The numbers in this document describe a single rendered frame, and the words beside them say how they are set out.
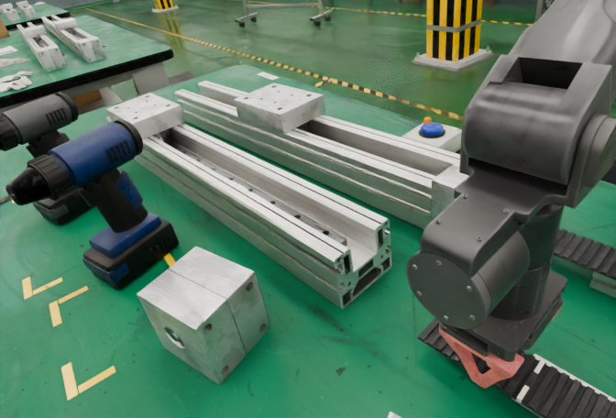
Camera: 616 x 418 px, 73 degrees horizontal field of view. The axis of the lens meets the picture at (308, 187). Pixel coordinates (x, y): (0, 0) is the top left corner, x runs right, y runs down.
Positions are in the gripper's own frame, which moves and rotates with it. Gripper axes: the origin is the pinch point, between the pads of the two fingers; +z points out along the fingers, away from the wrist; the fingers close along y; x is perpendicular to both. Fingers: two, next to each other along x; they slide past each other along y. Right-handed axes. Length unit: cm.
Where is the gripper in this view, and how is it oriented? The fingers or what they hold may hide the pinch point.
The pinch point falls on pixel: (493, 359)
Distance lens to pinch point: 47.5
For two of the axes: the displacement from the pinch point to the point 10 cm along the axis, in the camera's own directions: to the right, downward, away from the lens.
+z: 1.3, 8.4, 5.2
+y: -7.3, 4.4, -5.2
